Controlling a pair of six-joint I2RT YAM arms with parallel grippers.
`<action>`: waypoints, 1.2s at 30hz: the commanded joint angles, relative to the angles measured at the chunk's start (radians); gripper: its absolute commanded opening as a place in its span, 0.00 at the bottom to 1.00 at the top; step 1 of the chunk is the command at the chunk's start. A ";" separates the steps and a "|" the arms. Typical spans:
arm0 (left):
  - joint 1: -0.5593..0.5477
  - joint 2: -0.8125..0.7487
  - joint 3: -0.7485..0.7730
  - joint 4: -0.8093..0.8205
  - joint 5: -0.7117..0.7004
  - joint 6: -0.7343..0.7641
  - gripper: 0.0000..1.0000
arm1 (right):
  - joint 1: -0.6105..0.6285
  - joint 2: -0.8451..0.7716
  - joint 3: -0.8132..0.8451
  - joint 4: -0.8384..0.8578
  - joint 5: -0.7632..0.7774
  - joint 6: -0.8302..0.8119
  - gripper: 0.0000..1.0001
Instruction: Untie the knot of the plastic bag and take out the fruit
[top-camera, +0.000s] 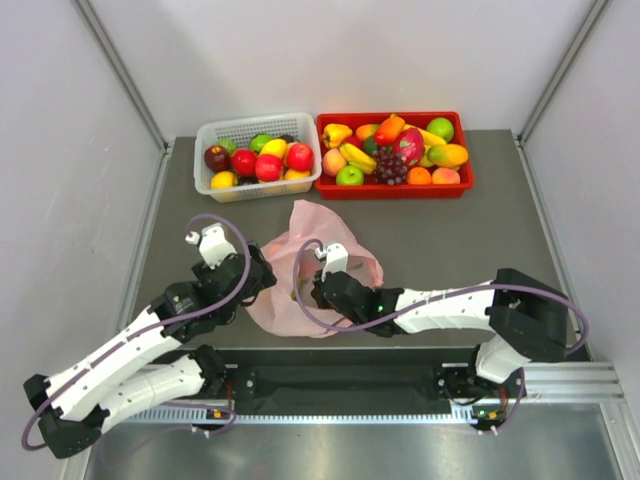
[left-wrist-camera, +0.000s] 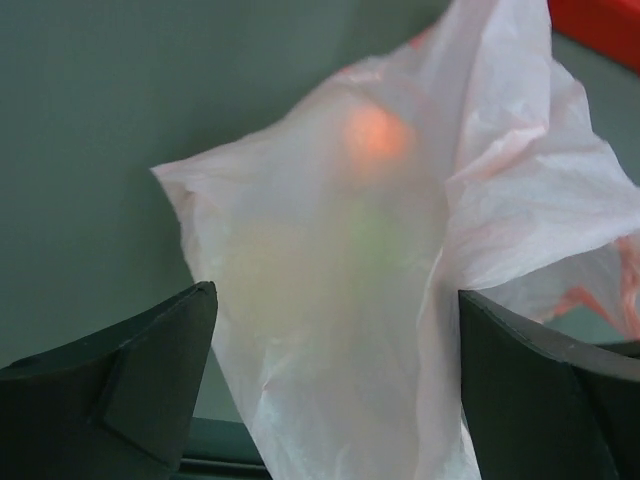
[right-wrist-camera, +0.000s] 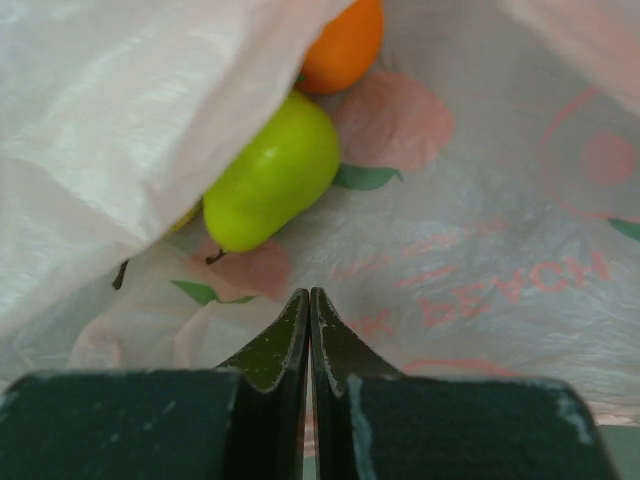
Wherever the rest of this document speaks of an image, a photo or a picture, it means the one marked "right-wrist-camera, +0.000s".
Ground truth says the green pear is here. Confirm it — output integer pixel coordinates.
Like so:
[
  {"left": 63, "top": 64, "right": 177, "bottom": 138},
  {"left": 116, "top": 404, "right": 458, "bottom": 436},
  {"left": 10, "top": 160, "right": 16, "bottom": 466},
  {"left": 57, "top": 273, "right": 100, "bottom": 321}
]
[{"left": 202, "top": 90, "right": 341, "bottom": 253}]

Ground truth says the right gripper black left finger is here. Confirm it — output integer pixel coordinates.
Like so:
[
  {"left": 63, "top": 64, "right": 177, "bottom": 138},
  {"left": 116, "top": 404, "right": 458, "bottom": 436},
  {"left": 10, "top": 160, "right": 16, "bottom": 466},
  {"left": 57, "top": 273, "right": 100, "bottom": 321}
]
[{"left": 1, "top": 289, "right": 309, "bottom": 479}]

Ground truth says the pink plastic bag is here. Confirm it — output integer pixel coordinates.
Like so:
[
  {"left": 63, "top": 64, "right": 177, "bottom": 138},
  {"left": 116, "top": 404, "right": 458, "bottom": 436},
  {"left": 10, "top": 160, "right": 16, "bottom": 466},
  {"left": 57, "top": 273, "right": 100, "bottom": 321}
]
[{"left": 1, "top": 1, "right": 639, "bottom": 426}]

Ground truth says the small orange persimmon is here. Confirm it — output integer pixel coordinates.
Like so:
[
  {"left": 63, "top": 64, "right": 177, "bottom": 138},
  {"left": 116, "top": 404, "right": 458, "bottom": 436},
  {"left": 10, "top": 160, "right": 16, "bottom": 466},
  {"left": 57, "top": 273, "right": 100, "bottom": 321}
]
[{"left": 296, "top": 0, "right": 384, "bottom": 94}]

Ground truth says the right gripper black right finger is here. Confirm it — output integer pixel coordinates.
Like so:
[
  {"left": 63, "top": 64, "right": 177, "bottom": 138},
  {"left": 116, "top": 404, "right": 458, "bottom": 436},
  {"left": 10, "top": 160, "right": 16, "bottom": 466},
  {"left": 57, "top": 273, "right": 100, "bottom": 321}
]
[{"left": 310, "top": 288, "right": 617, "bottom": 480}]

